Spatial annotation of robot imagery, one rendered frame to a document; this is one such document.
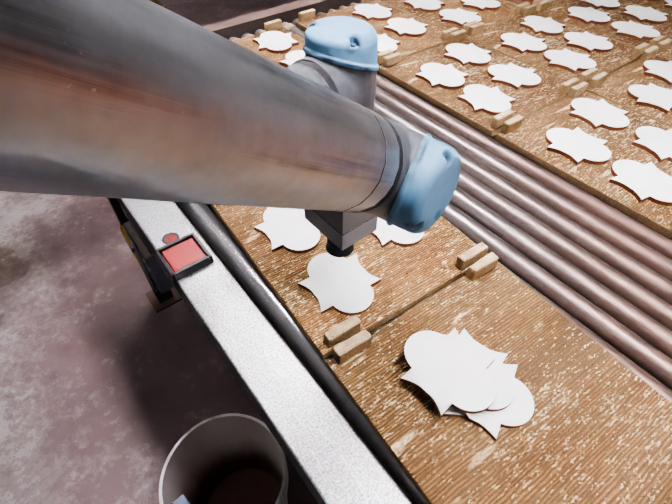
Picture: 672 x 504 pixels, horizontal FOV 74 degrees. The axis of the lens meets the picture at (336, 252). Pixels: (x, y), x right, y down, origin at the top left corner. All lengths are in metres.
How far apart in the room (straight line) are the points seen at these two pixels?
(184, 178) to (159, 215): 0.77
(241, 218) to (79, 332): 1.30
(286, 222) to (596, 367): 0.55
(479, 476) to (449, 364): 0.14
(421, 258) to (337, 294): 0.17
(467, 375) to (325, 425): 0.20
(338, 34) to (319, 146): 0.25
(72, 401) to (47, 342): 0.31
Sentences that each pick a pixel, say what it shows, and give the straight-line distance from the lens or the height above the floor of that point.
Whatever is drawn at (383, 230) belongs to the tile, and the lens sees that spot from 0.82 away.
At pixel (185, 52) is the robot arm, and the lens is 0.18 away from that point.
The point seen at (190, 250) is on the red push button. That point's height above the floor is 0.93.
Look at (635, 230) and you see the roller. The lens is 1.03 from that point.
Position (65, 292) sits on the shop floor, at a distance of 2.23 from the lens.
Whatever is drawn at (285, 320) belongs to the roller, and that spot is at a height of 0.92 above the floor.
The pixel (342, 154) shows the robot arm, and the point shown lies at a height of 1.37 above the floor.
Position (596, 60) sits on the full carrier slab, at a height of 0.94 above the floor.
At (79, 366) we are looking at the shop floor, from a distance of 1.97.
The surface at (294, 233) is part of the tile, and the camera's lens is 0.81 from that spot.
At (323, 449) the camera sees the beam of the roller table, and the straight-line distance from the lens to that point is 0.64.
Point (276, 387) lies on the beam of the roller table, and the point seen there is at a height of 0.91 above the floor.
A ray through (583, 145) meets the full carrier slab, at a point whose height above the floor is 0.95.
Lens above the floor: 1.52
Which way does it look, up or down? 48 degrees down
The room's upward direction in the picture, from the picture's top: straight up
